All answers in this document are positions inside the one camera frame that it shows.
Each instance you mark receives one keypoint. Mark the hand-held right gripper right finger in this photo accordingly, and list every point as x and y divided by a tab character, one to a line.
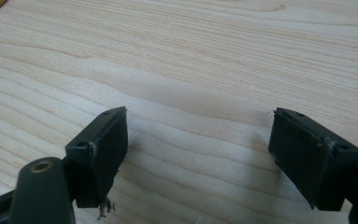
310	155

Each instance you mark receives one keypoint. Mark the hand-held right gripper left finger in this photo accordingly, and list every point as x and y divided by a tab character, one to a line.
102	155

